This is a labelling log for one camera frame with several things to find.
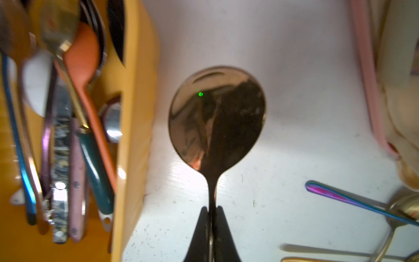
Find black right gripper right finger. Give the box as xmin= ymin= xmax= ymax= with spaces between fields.
xmin=214 ymin=206 xmax=241 ymax=262

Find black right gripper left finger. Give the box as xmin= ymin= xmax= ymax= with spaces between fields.
xmin=184 ymin=207 xmax=210 ymax=262

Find gold spoon long handle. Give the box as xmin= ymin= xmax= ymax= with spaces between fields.
xmin=280 ymin=250 xmax=419 ymax=262

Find pink handled steel spoon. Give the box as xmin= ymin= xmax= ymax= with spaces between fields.
xmin=69 ymin=118 xmax=88 ymax=243

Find ornate silver spoon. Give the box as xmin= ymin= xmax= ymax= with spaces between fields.
xmin=99 ymin=101 xmax=122 ymax=144

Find yellow plastic storage box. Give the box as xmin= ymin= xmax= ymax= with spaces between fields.
xmin=1 ymin=1 xmax=159 ymax=262

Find blue metal spoon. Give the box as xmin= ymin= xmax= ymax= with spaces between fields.
xmin=1 ymin=51 xmax=37 ymax=226

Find steel spoon patterned handle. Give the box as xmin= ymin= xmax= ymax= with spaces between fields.
xmin=51 ymin=79 xmax=73 ymax=245

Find orange plastic spoon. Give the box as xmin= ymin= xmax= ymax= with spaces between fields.
xmin=57 ymin=22 xmax=116 ymax=194

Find white ceramic spoon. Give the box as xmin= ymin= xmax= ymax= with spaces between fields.
xmin=8 ymin=50 xmax=52 ymax=206

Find black metal spoon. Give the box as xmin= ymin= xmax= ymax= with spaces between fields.
xmin=107 ymin=0 xmax=125 ymax=65

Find gold spoon teal handle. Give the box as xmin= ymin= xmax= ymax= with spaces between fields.
xmin=61 ymin=1 xmax=114 ymax=231

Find copper spoon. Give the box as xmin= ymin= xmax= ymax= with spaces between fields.
xmin=1 ymin=1 xmax=49 ymax=235

